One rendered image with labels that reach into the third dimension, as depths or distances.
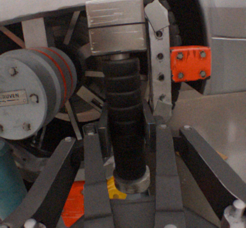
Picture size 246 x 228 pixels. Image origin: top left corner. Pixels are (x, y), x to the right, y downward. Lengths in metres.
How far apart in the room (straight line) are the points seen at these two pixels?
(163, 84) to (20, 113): 0.28
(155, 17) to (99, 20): 0.24
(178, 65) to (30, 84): 0.28
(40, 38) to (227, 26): 0.46
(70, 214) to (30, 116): 0.39
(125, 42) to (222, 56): 0.42
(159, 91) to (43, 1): 0.29
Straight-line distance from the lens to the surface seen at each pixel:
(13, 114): 0.31
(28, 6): 0.22
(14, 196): 0.47
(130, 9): 0.17
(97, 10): 0.17
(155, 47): 0.40
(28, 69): 0.28
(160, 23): 0.40
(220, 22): 0.56
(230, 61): 0.58
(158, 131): 0.16
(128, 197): 0.96
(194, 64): 0.42
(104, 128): 0.16
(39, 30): 0.43
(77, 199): 0.56
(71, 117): 0.55
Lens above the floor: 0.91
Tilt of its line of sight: 19 degrees down
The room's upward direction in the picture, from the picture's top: 6 degrees counter-clockwise
